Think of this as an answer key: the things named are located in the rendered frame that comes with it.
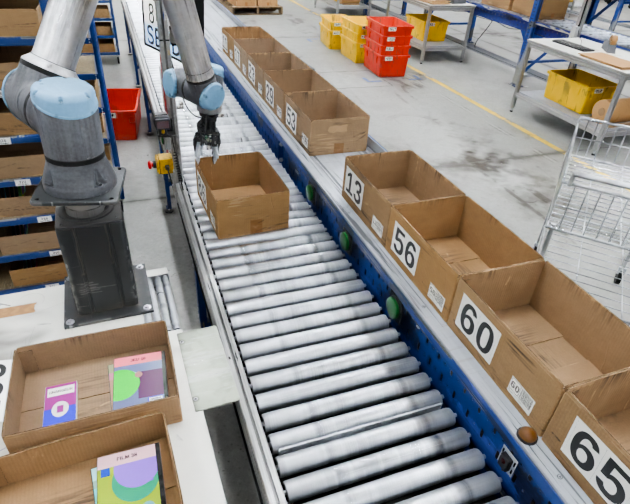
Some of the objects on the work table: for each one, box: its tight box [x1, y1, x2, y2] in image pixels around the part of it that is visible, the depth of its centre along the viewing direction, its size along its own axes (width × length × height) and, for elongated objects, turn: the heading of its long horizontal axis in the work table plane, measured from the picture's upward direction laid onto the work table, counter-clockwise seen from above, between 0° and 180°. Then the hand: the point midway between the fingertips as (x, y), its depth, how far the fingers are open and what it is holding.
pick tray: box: [1, 320, 183, 454], centre depth 129 cm, size 28×38×10 cm
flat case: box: [112, 351, 169, 410], centre depth 133 cm, size 14×19×2 cm
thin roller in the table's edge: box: [154, 276, 172, 331], centre depth 164 cm, size 2×28×2 cm, turn 17°
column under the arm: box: [55, 199, 154, 330], centre depth 156 cm, size 26×26×33 cm
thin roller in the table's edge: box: [162, 275, 180, 330], centre depth 165 cm, size 2×28×2 cm, turn 17°
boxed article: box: [43, 381, 78, 427], centre depth 126 cm, size 8×16×2 cm, turn 16°
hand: (206, 160), depth 196 cm, fingers open, 5 cm apart
